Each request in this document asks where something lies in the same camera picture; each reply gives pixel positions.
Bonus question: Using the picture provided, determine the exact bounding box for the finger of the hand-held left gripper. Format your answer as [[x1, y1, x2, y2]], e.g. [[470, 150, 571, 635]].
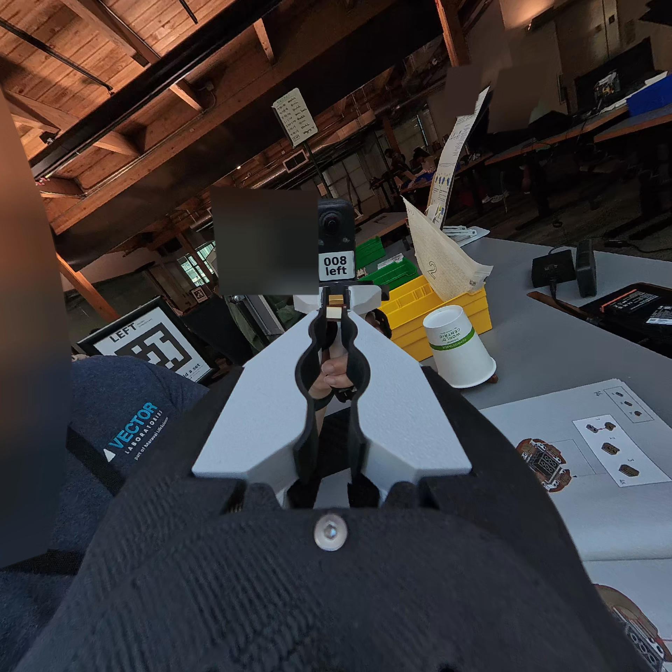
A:
[[292, 292, 330, 317], [343, 282, 382, 316]]

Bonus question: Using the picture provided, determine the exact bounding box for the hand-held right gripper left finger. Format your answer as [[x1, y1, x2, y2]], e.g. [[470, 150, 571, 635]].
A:
[[191, 309, 329, 509]]

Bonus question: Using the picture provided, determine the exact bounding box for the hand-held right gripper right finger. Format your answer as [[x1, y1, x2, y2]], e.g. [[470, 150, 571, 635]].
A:
[[341, 309, 472, 509]]

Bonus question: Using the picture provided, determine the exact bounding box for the lego instruction booklet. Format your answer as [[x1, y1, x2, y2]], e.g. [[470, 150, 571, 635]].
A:
[[480, 378, 672, 672]]

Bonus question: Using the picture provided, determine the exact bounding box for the person's left hand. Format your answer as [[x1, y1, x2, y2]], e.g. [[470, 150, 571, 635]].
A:
[[310, 357, 351, 401]]

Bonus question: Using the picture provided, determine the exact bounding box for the green plastic bin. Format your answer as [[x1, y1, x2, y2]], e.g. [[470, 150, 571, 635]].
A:
[[355, 236, 386, 267], [361, 258, 421, 288]]

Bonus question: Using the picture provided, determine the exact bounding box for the yellow plastic bin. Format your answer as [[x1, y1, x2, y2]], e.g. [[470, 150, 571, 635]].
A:
[[378, 274, 492, 363]]

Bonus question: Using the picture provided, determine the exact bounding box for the white paper cup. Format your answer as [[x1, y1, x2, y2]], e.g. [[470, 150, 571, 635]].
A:
[[423, 304, 497, 389]]

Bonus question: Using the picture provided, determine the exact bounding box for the numbered paper bag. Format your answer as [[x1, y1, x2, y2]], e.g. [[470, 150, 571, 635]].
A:
[[401, 197, 494, 302]]

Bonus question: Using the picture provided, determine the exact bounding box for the person in blue shirt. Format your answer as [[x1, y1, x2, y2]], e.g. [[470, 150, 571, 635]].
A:
[[0, 356, 211, 672]]

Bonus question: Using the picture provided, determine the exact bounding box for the white sheet stand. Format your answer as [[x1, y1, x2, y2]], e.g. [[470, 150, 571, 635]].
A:
[[442, 225, 491, 246]]

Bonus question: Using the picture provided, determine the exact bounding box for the framed marker sign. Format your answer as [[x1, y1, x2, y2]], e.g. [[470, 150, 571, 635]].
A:
[[77, 295, 220, 386]]

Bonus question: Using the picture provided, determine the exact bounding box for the handwritten notice board on pole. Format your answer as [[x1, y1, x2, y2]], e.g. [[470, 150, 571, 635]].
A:
[[272, 87, 337, 203]]

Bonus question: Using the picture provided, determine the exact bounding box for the printed instruction sheet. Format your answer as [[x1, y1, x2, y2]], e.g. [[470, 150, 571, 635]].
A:
[[425, 86, 492, 228]]

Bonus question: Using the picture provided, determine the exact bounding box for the black power adapter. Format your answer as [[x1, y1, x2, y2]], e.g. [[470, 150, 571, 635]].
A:
[[531, 249, 576, 288]]

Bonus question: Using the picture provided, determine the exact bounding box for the black power bank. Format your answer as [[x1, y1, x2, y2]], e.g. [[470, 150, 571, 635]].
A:
[[575, 239, 599, 298]]

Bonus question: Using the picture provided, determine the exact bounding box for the black battery pack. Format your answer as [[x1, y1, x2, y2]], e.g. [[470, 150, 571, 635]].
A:
[[580, 282, 672, 359]]

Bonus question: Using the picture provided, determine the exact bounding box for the long background desk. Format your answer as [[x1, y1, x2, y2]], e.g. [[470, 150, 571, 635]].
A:
[[485, 102, 672, 242]]

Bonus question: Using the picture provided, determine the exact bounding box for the blue plastic bin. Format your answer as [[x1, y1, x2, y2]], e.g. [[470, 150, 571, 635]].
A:
[[626, 75, 672, 118]]

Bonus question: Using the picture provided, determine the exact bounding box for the black shoulder strap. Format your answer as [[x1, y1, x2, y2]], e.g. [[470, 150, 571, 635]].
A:
[[67, 428, 127, 497]]

